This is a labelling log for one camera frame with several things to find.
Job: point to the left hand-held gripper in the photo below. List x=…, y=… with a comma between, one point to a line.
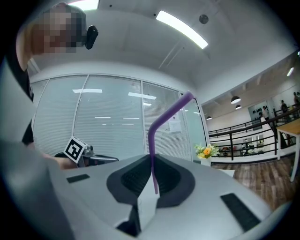
x=75, y=150

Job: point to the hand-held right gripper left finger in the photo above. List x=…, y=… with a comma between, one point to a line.
x=93, y=199

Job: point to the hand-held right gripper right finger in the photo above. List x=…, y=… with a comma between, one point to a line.
x=199, y=211

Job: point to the person's left hand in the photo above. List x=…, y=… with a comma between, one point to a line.
x=66, y=163

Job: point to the white vase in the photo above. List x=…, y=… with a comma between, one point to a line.
x=205, y=161

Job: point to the yellow and white flower bouquet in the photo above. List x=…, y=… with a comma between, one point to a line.
x=206, y=151

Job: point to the black metal railing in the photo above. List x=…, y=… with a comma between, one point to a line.
x=232, y=145

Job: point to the white paper notice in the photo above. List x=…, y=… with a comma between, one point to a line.
x=175, y=126

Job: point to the wooden-top white-legged desk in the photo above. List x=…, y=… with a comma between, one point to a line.
x=289, y=127

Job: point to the person's head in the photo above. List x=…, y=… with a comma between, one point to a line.
x=47, y=30

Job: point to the long ceiling light strip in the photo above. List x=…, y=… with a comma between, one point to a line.
x=84, y=4
x=181, y=29

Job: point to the round ceiling fixture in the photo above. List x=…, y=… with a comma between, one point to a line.
x=203, y=18

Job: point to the wall panel with black items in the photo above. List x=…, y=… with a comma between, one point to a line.
x=255, y=112

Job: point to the black head-worn camera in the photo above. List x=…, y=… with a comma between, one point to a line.
x=91, y=37

